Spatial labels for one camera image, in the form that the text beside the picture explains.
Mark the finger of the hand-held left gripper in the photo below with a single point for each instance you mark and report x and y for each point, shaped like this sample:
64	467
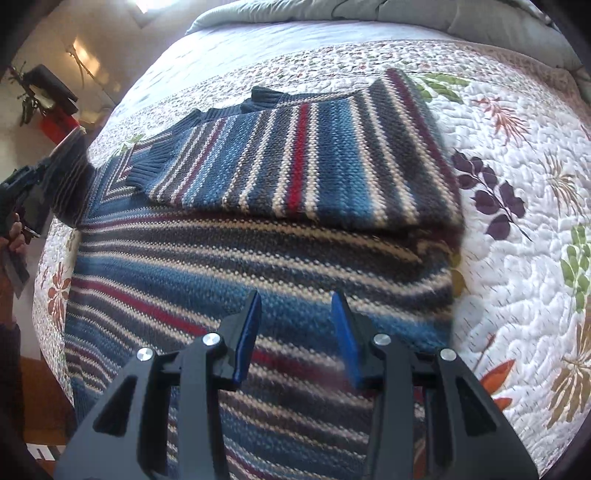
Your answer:
69	180

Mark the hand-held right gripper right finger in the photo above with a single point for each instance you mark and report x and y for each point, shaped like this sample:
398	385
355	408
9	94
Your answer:
346	341

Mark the grey duvet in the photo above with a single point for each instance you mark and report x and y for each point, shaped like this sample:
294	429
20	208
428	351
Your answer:
415	14

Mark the person's left forearm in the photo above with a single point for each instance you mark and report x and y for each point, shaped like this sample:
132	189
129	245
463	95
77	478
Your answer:
8	360

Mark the red box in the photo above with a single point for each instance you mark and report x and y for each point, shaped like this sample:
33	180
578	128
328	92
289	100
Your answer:
57	127

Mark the dry branch wall decoration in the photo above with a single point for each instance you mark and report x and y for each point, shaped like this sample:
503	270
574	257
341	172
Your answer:
85	62

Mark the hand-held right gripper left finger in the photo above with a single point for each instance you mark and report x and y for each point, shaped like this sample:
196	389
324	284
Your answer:
247	337

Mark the floral quilted bed cover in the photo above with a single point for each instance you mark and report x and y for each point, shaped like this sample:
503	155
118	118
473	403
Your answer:
508	184

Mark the striped knit sweater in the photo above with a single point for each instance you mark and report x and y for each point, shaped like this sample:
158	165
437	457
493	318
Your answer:
277	161

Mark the person's left hand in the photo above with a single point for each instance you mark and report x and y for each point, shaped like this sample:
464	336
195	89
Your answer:
17	237

